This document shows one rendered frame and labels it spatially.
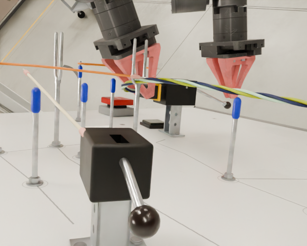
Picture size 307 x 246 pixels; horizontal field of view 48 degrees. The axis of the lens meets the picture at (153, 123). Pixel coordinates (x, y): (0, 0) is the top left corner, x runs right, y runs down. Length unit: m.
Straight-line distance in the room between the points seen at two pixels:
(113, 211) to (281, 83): 1.91
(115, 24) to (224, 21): 0.19
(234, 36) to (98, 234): 0.45
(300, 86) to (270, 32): 0.54
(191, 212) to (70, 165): 0.15
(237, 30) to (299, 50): 1.62
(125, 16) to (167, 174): 0.23
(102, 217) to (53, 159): 0.20
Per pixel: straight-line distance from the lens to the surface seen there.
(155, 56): 0.49
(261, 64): 2.24
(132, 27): 0.49
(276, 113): 1.95
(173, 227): 0.26
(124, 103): 0.70
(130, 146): 0.18
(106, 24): 0.49
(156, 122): 0.60
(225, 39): 0.59
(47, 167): 0.37
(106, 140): 0.18
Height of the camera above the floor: 1.48
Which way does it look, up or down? 37 degrees down
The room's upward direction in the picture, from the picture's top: 48 degrees counter-clockwise
